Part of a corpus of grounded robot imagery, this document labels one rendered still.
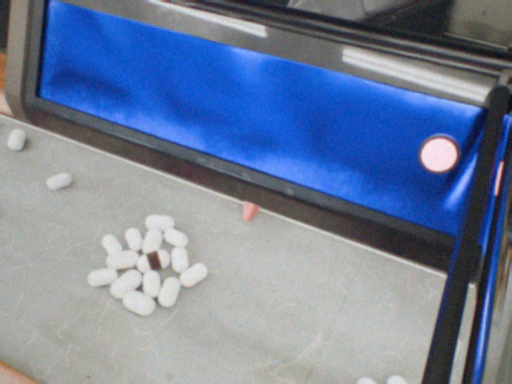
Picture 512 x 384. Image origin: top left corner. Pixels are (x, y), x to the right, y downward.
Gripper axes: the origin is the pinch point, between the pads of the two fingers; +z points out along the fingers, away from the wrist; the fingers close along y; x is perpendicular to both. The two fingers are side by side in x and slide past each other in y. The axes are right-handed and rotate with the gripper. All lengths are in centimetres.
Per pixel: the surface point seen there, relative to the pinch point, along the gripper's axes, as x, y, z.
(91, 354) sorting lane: -12.9, -6.4, 18.5
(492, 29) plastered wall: 167, 24, -113
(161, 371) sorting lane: -11.9, 0.9, 17.3
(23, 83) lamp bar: -37.4, -0.8, -2.7
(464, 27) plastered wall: 169, 13, -112
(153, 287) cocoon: -9.0, -4.5, 10.9
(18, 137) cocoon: -1.3, -36.5, 0.9
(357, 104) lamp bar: -38.2, 15.0, -5.7
